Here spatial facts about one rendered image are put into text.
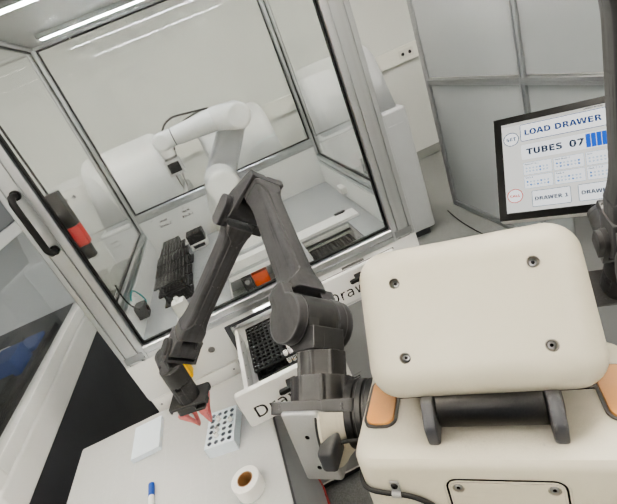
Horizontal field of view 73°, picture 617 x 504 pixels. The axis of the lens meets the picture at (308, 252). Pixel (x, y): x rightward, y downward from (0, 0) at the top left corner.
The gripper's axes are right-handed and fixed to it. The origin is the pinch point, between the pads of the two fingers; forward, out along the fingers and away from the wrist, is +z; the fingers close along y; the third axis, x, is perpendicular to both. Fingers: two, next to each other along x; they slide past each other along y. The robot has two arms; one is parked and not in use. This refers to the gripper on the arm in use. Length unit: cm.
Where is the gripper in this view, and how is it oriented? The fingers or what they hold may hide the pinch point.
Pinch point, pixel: (204, 419)
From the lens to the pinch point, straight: 123.3
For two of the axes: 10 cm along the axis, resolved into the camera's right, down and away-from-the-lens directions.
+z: 3.3, 8.4, 4.4
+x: 0.9, 4.4, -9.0
